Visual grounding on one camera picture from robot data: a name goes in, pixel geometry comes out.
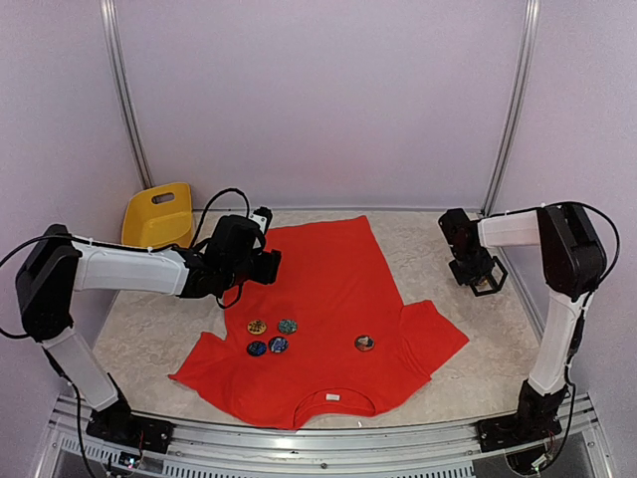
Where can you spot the orange round brooch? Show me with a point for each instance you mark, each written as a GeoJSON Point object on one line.
{"type": "Point", "coordinates": [257, 327]}

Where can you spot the dark blue round brooch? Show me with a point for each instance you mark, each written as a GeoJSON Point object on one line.
{"type": "Point", "coordinates": [278, 345]}

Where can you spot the teal round brooch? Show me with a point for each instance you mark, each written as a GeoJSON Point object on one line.
{"type": "Point", "coordinates": [287, 326]}

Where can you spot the aluminium corner post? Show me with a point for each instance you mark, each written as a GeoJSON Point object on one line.
{"type": "Point", "coordinates": [117, 66]}
{"type": "Point", "coordinates": [515, 105]}

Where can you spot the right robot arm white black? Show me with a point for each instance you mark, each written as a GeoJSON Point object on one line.
{"type": "Point", "coordinates": [574, 264]}

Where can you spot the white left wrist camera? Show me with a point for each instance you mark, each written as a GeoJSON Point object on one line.
{"type": "Point", "coordinates": [263, 217]}

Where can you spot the aluminium front rail frame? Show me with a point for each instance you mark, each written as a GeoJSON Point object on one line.
{"type": "Point", "coordinates": [205, 449]}

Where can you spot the red t-shirt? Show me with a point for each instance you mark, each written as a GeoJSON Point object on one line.
{"type": "Point", "coordinates": [335, 283]}

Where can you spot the yellow plastic basket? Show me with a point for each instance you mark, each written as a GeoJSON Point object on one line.
{"type": "Point", "coordinates": [159, 216]}

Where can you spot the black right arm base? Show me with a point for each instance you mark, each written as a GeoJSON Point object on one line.
{"type": "Point", "coordinates": [511, 430]}

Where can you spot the silver round brooch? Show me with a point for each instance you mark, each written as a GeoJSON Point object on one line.
{"type": "Point", "coordinates": [364, 343]}

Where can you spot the aluminium corner post right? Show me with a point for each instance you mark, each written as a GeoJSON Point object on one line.
{"type": "Point", "coordinates": [515, 105]}

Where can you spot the black display case near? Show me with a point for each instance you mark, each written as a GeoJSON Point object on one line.
{"type": "Point", "coordinates": [491, 280]}

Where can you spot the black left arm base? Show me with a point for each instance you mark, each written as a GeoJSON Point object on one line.
{"type": "Point", "coordinates": [134, 431]}

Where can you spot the aluminium corner post left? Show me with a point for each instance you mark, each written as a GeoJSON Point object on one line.
{"type": "Point", "coordinates": [117, 66]}

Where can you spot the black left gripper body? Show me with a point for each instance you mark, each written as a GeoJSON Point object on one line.
{"type": "Point", "coordinates": [265, 275]}

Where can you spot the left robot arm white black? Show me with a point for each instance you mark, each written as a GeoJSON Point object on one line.
{"type": "Point", "coordinates": [61, 264]}

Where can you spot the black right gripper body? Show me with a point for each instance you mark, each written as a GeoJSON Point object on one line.
{"type": "Point", "coordinates": [473, 266]}

